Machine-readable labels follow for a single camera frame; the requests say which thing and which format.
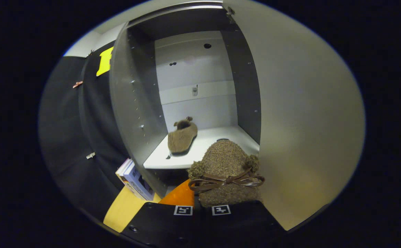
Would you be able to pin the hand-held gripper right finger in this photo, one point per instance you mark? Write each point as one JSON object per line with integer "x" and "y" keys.
{"x": 242, "y": 224}

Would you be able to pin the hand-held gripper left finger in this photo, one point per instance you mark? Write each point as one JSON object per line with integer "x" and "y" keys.
{"x": 159, "y": 220}

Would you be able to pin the brown fuzzy shoe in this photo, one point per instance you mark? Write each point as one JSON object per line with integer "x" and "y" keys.
{"x": 181, "y": 137}
{"x": 224, "y": 158}

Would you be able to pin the grey shoe cabinet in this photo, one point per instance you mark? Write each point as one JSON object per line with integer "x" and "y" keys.
{"x": 200, "y": 110}

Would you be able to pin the beige shoe cabinet door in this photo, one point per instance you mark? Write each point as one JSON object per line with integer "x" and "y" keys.
{"x": 307, "y": 120}

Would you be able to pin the blue book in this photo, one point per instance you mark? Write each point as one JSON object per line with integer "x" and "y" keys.
{"x": 138, "y": 182}

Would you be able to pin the silver clip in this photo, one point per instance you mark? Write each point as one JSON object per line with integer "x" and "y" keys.
{"x": 90, "y": 155}

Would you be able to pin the black backdrop cloth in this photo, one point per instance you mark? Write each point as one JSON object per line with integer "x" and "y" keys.
{"x": 66, "y": 120}

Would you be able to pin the red clip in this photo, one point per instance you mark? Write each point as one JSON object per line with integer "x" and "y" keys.
{"x": 77, "y": 84}

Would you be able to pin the black clip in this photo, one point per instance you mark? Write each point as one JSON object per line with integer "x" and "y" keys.
{"x": 90, "y": 53}

